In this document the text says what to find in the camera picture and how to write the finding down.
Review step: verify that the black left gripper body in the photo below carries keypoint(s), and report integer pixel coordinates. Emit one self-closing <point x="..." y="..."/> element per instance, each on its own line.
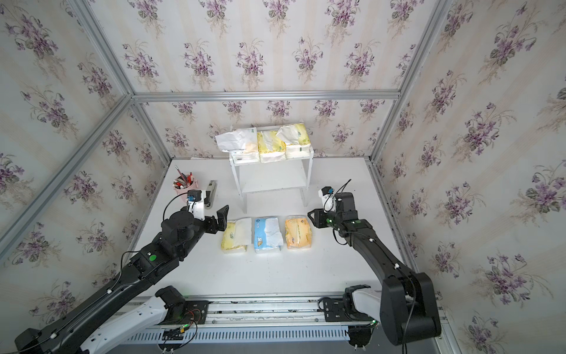
<point x="208" y="227"/>

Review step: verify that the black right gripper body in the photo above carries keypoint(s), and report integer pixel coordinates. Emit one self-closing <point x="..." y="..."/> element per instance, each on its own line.
<point x="323" y="220"/>

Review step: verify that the orange tissue pack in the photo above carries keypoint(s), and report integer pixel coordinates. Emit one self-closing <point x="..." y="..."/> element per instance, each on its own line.
<point x="298" y="233"/>

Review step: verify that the pale yellow tissue pack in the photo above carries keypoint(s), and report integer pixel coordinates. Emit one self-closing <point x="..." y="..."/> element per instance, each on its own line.
<point x="237" y="236"/>

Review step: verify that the blue tissue pack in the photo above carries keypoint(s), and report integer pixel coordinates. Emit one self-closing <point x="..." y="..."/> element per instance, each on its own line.
<point x="267" y="235"/>

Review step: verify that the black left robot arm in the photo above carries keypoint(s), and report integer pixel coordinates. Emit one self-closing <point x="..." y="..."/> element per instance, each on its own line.
<point x="90" y="328"/>

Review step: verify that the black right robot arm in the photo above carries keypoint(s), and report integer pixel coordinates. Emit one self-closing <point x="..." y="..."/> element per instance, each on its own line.
<point x="405" y="306"/>

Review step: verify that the white green tissue pack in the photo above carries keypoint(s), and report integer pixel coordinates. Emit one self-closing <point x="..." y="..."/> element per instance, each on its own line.
<point x="241" y="145"/>

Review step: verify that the pink metal pen bucket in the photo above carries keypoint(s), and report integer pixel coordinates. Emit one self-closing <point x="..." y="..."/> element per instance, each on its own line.
<point x="184" y="183"/>

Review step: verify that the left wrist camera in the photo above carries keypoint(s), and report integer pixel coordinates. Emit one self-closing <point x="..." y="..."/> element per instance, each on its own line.
<point x="195" y="204"/>

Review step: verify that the white wire shelf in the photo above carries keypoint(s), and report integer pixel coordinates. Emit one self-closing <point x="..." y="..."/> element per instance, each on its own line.
<point x="289" y="174"/>

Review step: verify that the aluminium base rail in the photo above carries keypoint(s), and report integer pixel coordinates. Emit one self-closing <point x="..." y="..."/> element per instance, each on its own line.
<point x="247" y="320"/>

